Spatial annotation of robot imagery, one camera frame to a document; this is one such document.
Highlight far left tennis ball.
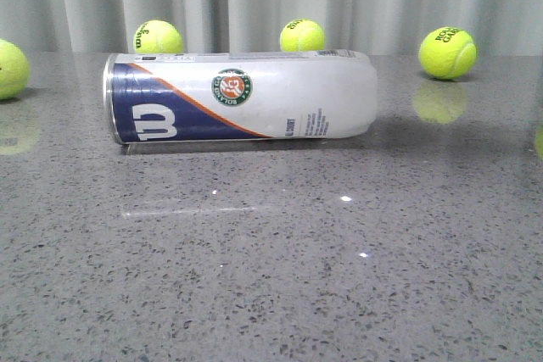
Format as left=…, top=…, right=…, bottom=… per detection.
left=0, top=39, right=30, bottom=100

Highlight centre tennis ball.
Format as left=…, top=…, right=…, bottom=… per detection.
left=279, top=19, right=326, bottom=52

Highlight white Wilson tennis ball can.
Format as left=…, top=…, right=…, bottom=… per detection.
left=103, top=49, right=378, bottom=144

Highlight right Roland Garros tennis ball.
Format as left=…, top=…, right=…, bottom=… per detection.
left=418, top=26, right=477, bottom=80

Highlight grey pleated curtain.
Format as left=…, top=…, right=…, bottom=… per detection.
left=1, top=0, right=542, bottom=56

